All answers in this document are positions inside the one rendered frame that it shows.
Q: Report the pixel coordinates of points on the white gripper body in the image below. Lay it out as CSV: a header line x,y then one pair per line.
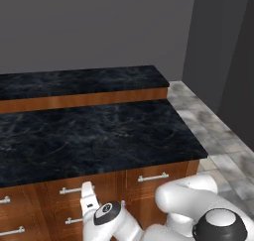
x,y
88,191

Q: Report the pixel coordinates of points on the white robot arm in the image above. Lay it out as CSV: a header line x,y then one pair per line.
x,y
178,198

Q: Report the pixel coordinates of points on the wooden drawer front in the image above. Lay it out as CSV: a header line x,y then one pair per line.
x,y
20,203
60,216
31,223
106,186
178,176

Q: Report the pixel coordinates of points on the wooden kitchen island cabinet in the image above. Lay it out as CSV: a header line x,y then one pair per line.
x,y
82,100

